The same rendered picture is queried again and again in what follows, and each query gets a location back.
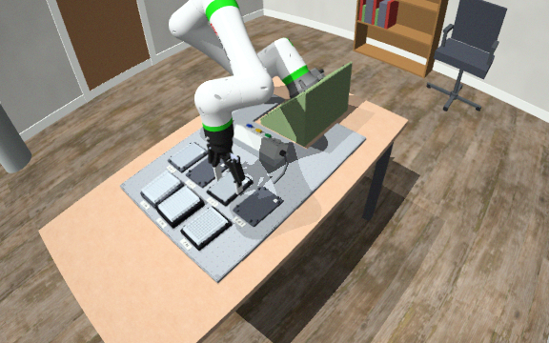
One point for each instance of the white button panel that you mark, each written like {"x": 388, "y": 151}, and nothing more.
{"x": 261, "y": 144}

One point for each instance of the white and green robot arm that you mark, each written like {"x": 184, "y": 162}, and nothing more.
{"x": 250, "y": 83}

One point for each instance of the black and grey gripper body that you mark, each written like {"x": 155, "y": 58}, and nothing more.
{"x": 224, "y": 148}

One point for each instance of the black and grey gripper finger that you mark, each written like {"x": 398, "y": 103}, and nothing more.
{"x": 236, "y": 171}
{"x": 213, "y": 158}

